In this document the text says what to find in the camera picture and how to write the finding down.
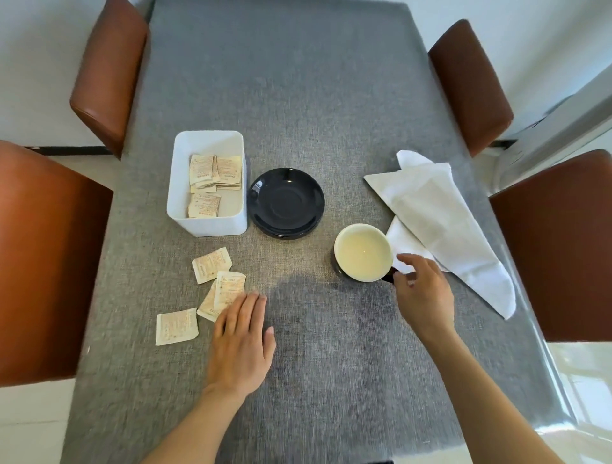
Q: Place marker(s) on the person's right hand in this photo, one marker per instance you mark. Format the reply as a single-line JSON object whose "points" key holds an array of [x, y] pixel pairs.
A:
{"points": [[428, 301]]}

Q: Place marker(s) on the person's left hand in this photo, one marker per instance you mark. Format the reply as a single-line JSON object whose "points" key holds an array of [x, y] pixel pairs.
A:
{"points": [[239, 353]]}

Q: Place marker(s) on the person's left thumb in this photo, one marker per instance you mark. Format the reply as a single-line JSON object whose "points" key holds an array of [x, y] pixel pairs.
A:
{"points": [[270, 342]]}

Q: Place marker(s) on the person's left middle finger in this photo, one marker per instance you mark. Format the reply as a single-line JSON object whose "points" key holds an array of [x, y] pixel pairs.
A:
{"points": [[248, 313]]}

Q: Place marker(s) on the person's right thumb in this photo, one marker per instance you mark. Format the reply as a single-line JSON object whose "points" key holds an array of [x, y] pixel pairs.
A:
{"points": [[404, 286]]}

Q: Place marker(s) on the person's left little finger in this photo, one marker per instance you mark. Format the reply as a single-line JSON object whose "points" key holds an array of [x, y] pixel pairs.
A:
{"points": [[219, 330]]}

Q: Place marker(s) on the black cup with white inside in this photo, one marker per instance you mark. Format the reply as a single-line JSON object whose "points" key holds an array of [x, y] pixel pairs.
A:
{"points": [[337, 267]]}

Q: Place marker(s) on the person's right forearm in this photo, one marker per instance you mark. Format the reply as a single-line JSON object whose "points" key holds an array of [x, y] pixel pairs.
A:
{"points": [[483, 396]]}

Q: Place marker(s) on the person's left forearm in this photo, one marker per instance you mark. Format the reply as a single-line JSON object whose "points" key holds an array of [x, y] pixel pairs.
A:
{"points": [[196, 430]]}

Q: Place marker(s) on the beige sugar packet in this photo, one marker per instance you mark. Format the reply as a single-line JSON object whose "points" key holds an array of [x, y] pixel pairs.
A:
{"points": [[176, 327], [206, 306], [230, 287], [210, 264]]}

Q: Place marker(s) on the pale milky drink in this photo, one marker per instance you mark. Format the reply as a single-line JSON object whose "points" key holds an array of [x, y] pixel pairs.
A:
{"points": [[362, 252]]}

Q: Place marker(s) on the white cloth napkin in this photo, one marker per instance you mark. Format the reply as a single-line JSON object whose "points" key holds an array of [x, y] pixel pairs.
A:
{"points": [[440, 215]]}

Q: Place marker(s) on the pile of beige sachets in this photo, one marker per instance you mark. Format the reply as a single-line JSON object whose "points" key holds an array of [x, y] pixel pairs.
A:
{"points": [[204, 205]]}

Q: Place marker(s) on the black saucer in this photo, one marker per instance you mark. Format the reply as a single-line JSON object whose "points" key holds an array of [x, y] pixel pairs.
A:
{"points": [[287, 203]]}

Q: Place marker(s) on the brown leather chair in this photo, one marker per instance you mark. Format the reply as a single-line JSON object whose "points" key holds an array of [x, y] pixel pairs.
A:
{"points": [[559, 248], [110, 71], [43, 267], [471, 86]]}

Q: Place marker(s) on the white plastic box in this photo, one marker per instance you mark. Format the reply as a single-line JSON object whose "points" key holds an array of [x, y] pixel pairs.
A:
{"points": [[179, 157]]}

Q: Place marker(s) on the grey tablecloth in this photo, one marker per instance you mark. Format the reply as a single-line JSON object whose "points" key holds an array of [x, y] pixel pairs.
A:
{"points": [[306, 105]]}

